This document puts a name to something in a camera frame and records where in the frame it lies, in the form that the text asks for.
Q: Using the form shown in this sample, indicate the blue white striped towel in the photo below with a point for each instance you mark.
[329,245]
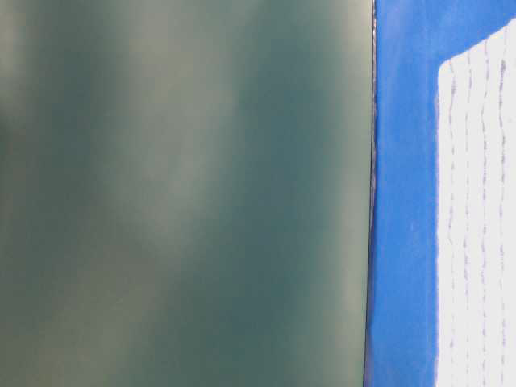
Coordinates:
[476,214]

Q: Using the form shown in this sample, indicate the blue table cloth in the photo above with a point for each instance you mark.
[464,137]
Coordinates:
[411,39]

